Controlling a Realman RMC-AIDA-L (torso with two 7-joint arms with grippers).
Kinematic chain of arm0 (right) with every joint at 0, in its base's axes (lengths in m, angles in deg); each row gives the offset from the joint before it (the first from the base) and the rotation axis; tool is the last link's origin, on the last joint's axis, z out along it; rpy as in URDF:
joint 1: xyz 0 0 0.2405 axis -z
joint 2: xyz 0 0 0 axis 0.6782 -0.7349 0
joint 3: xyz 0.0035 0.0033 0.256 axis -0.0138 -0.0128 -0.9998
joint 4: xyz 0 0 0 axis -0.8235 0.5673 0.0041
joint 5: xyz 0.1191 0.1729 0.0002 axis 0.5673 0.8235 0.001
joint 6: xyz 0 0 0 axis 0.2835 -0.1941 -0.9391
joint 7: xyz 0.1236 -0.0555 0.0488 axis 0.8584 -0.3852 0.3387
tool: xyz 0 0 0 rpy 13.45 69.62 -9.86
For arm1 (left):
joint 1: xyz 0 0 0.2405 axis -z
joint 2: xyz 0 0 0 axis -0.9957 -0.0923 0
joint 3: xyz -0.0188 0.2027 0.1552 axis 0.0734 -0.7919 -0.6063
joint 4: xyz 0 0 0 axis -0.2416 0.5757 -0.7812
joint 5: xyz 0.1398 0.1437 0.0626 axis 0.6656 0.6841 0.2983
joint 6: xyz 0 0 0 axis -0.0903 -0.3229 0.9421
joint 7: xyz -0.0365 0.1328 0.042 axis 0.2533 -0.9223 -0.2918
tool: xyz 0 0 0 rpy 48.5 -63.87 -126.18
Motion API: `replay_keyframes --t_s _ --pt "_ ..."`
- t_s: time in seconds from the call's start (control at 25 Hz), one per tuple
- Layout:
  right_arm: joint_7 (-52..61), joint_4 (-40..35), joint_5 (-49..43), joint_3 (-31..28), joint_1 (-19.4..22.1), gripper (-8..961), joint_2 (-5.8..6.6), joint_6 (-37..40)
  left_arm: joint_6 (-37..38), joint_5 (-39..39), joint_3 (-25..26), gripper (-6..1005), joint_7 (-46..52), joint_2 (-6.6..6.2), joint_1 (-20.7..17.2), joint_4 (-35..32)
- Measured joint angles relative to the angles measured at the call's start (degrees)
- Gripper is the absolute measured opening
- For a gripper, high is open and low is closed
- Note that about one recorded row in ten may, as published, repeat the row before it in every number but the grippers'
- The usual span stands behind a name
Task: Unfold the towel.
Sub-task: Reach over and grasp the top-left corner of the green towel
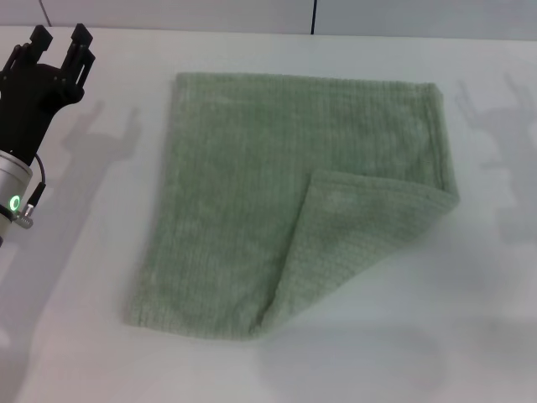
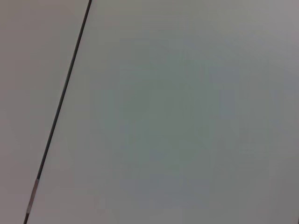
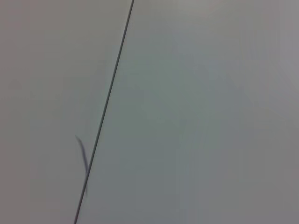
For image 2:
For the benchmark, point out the thin dark seam strip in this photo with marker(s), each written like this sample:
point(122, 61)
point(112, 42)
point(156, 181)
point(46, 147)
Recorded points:
point(61, 100)

